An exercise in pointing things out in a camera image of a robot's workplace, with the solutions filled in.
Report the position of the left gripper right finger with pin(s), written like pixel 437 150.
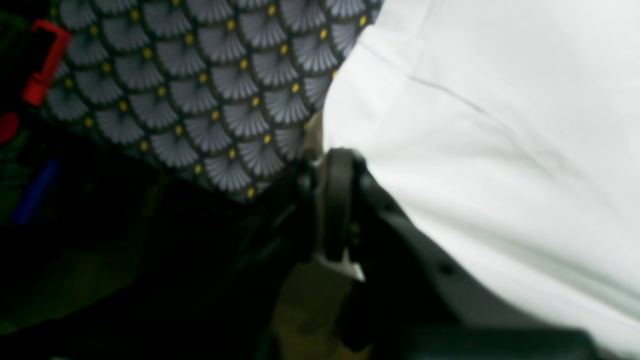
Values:
pixel 415 301

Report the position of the white T-shirt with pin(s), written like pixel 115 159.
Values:
pixel 508 131

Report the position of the fan-patterned table cloth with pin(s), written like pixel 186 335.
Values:
pixel 218 92

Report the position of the blue clamp handle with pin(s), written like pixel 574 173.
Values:
pixel 35 192

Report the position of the red table clamp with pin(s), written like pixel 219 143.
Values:
pixel 30 55

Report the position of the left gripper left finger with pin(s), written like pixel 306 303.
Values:
pixel 211 296

